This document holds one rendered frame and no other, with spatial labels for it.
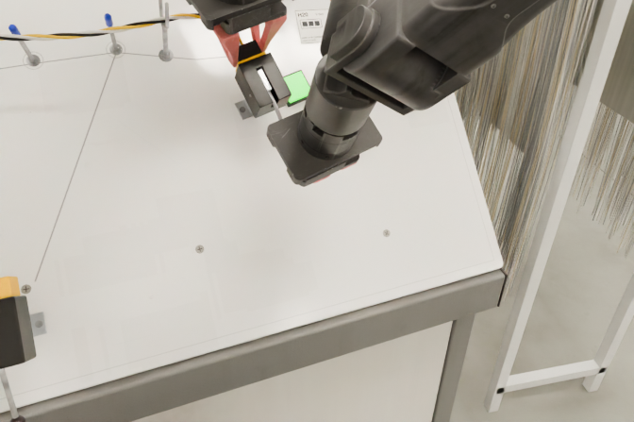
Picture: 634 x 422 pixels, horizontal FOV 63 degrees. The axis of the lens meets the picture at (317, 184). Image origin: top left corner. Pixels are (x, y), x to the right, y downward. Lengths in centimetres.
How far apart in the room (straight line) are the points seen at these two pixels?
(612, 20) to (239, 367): 80
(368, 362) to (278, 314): 23
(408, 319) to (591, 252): 167
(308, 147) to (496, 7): 24
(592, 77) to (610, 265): 134
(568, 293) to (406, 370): 129
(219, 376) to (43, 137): 35
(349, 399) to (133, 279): 41
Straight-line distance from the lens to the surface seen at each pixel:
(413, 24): 35
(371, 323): 70
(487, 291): 78
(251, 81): 61
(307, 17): 76
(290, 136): 51
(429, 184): 74
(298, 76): 71
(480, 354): 182
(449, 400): 105
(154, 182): 66
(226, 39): 56
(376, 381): 89
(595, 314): 208
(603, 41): 104
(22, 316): 58
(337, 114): 43
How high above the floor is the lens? 137
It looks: 34 degrees down
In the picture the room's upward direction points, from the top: straight up
